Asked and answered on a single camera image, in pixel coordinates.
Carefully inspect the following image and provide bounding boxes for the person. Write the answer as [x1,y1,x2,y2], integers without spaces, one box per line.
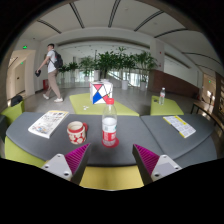
[34,43,64,103]

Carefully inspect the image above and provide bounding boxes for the white printed magazine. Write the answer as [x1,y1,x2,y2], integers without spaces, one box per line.
[27,110,70,139]

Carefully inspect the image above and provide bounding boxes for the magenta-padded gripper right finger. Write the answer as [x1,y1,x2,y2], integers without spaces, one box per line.
[132,143,183,186]

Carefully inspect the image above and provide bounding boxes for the group of green potted plants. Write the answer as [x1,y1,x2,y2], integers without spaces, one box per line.
[58,46,158,92]

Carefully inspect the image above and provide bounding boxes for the lime green seat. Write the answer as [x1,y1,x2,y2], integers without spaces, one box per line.
[0,100,26,127]

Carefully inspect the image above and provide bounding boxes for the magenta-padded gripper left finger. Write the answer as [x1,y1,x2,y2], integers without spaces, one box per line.
[41,143,92,185]

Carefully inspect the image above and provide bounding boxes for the dark wooden bench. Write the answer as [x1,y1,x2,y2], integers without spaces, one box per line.
[190,99,224,134]

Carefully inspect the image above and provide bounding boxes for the clear red-capped water bottle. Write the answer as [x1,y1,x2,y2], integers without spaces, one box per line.
[101,97,118,148]

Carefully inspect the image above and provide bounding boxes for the yellow and white leaflet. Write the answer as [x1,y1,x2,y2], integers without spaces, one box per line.
[162,115,197,139]

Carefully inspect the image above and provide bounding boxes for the red bin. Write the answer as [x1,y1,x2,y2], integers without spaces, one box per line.
[42,78,50,91]

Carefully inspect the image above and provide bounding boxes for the white red blue geometric box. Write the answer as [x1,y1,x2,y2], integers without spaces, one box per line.
[89,80,114,105]

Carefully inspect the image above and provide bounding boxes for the red and white mug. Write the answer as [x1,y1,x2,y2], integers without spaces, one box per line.
[66,120,89,145]

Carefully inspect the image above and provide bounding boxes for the small lime green bench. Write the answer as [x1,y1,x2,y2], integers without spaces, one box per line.
[149,95,185,116]

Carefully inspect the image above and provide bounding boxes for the flat round red coaster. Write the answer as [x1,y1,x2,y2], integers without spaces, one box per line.
[101,137,120,149]

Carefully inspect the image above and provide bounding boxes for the black bag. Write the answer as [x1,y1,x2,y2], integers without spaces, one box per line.
[10,94,24,108]

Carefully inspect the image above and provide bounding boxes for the small clear water bottle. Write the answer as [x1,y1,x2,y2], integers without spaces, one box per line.
[158,87,166,106]

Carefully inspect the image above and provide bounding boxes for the large lime green bench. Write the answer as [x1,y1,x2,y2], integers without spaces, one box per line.
[68,92,140,117]

